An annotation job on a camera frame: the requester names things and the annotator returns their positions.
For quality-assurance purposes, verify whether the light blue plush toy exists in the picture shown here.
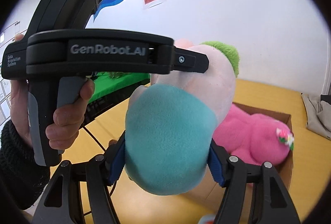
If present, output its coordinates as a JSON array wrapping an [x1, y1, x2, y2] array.
[[198, 214, 215, 224]]

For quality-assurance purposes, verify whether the grey canvas tote bag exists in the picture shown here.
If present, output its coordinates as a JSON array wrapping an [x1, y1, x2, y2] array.
[[301, 93, 331, 140]]

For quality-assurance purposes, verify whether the pink bear plush toy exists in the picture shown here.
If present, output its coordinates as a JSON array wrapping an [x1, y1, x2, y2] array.
[[213, 104, 295, 166]]

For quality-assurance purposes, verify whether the teal and pink plush doll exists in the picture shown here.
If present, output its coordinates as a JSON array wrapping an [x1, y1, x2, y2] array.
[[125, 40, 240, 195]]

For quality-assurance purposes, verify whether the black knit sleeve forearm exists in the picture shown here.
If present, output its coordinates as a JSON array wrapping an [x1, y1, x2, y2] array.
[[1, 120, 50, 210]]

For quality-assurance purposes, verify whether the brown cardboard box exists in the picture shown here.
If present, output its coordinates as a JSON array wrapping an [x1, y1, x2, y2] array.
[[181, 102, 294, 212]]

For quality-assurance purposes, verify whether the person's left hand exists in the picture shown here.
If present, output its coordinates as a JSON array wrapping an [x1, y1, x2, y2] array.
[[10, 34, 96, 151]]

